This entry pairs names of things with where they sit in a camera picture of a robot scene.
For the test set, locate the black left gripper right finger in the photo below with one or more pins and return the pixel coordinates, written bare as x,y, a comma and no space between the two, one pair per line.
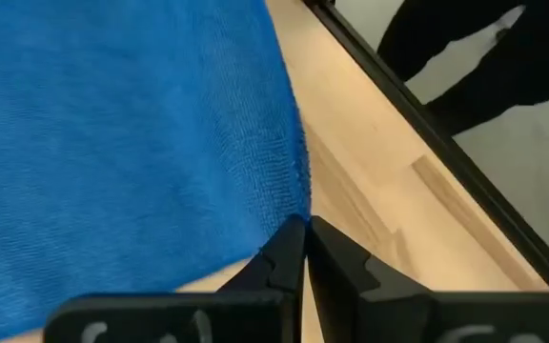
351,286

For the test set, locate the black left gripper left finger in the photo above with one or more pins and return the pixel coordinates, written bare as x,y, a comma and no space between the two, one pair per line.
281,257

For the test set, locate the blue microfiber towel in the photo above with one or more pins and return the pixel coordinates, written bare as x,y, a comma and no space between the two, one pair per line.
112,143

